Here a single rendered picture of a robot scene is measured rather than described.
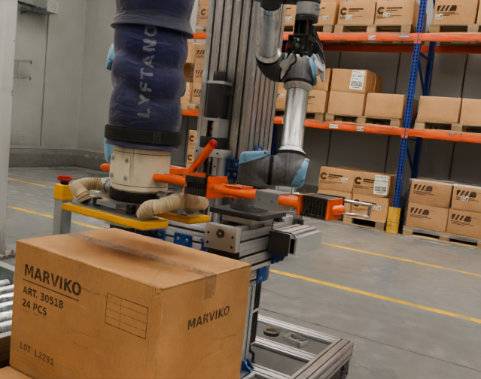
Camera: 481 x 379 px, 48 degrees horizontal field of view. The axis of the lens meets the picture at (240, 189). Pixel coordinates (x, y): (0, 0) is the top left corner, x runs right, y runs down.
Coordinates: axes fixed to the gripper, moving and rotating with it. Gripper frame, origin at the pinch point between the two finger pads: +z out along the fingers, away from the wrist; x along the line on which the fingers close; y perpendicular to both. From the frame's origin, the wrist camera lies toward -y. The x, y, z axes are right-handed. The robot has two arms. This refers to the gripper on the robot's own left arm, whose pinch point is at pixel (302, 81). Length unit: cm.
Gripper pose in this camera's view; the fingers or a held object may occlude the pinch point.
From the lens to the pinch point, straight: 183.4
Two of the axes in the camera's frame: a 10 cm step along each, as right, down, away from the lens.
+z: -1.0, 9.9, 1.1
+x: 8.6, 1.4, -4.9
